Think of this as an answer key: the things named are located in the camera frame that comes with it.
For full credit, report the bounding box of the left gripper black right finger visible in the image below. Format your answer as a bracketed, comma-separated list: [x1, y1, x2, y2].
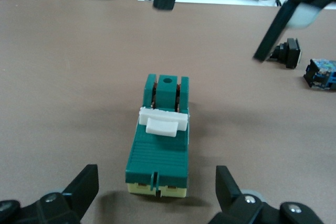
[208, 165, 325, 224]

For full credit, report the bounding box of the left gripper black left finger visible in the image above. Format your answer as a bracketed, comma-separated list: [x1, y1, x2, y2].
[0, 164, 100, 224]

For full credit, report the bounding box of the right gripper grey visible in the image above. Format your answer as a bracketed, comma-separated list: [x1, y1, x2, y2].
[253, 0, 336, 63]

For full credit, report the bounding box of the green load switch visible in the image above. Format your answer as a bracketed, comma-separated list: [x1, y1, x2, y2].
[125, 73, 190, 198]

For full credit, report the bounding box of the blue contact block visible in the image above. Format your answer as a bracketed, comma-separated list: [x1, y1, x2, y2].
[303, 58, 336, 91]

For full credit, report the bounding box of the black push button switch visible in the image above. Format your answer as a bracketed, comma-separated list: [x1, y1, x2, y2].
[267, 37, 302, 69]

